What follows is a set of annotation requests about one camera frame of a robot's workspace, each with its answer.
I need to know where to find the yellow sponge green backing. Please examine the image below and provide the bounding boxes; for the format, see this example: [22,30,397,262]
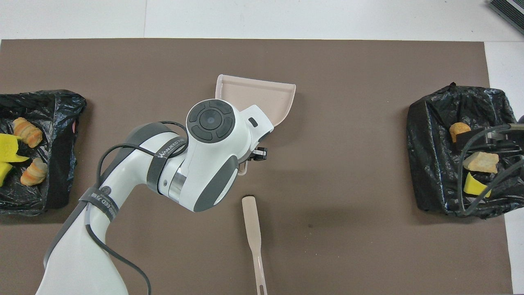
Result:
[464,172,492,198]

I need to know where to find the beige plastic dustpan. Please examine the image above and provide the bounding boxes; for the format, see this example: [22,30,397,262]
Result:
[216,74,296,176]

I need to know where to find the tan sponge chunk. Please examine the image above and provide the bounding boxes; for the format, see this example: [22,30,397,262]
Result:
[463,152,500,173]

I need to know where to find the green yellow curved sponge piece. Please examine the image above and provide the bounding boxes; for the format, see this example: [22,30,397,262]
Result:
[0,162,14,187]

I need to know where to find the plain yellow sponge piece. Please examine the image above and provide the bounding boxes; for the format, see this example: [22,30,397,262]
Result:
[0,133,30,163]

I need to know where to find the grey ribbed device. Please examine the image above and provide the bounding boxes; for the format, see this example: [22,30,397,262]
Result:
[488,0,524,34]

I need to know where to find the beige brush black bristles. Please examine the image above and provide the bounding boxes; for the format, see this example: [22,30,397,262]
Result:
[242,195,269,295]

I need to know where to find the beige sponge piece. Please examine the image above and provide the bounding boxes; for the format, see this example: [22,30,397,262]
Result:
[12,117,43,148]
[20,158,48,186]

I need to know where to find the black bag lined bin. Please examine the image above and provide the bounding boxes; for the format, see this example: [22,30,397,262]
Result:
[406,83,524,220]
[0,89,87,217]

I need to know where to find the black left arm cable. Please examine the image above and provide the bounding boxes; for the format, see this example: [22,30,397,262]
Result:
[84,120,190,295]

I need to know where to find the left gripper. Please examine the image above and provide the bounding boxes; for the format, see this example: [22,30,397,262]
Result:
[237,104,275,161]

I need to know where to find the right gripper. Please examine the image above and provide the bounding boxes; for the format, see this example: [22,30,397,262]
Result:
[455,129,524,155]

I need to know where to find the brown cork-like lump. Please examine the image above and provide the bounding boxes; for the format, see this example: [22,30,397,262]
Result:
[449,122,472,143]

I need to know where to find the brown table mat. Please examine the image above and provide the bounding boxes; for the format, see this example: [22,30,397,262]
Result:
[0,39,513,295]

